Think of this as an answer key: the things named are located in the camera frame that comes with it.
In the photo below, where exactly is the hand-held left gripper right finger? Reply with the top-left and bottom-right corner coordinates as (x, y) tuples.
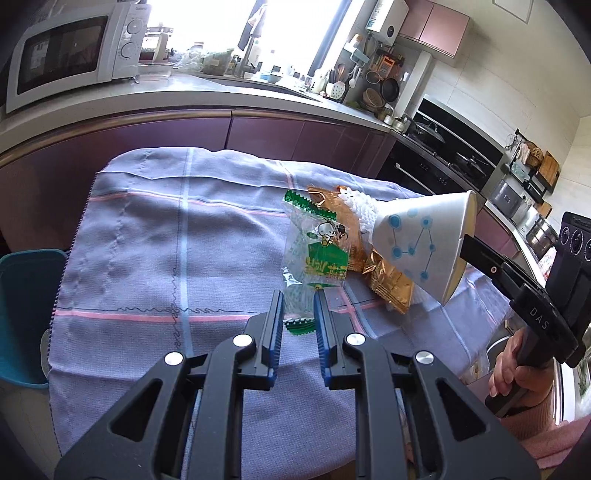
(313, 288), (541, 480)

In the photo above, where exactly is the glass jug with steel lid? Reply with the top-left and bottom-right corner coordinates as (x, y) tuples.
(145, 28), (174, 63)

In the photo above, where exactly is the black pot with glass lid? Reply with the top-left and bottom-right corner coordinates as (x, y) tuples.
(411, 121), (446, 144)

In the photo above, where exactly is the gold foil wrapper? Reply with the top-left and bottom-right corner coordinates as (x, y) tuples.
(307, 185), (370, 273)
(362, 247), (414, 315)

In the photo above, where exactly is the clear green snack wrapper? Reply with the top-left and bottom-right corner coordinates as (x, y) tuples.
(281, 190), (352, 335)

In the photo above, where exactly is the steel container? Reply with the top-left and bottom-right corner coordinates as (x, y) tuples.
(489, 180), (529, 220)

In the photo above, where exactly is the glass baking dish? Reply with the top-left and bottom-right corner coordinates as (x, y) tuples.
(139, 62), (175, 79)

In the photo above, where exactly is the ceiling light panel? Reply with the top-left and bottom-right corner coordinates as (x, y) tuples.
(492, 0), (534, 24)

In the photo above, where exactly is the teal plastic bin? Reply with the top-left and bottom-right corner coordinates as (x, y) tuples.
(0, 249), (68, 388)

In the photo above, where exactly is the kitchen counter with purple cabinets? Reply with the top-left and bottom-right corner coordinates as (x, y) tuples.
(0, 69), (398, 259)

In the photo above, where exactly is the kitchen window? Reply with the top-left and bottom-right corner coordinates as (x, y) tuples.
(152, 0), (370, 77)

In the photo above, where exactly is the black built-in oven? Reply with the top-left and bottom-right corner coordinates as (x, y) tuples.
(376, 138), (483, 204)

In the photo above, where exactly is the person's right forearm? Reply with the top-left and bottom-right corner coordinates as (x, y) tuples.
(501, 397), (591, 476)

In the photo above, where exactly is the purple checked tablecloth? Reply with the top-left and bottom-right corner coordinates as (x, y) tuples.
(46, 148), (513, 480)

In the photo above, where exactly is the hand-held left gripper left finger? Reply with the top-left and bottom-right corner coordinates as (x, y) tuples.
(54, 290), (284, 480)

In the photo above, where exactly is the wooden cutting board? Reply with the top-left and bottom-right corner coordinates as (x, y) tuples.
(538, 150), (560, 185)

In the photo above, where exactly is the black range hood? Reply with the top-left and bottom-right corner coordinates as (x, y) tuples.
(416, 95), (506, 167)

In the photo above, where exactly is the white water heater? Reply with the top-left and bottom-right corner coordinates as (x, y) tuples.
(366, 0), (409, 47)

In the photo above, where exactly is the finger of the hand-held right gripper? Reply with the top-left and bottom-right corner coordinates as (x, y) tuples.
(462, 234), (539, 301)

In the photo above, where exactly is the clear plastic bag of greens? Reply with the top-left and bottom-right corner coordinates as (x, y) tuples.
(175, 46), (236, 75)

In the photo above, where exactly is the white foam fruit net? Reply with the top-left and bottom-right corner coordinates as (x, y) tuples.
(339, 187), (384, 245)

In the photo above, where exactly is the person's right hand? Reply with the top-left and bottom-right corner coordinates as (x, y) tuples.
(488, 330), (555, 407)

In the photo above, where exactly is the black storage rack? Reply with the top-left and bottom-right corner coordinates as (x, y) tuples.
(505, 131), (561, 217)

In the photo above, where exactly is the white blue-dotted paper cup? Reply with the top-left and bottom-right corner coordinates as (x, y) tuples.
(369, 190), (476, 306)

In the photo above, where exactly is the white microwave oven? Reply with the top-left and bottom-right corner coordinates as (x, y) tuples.
(6, 2), (151, 114)

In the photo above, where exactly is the pink wall cabinet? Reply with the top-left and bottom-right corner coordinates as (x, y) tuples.
(398, 0), (471, 58)

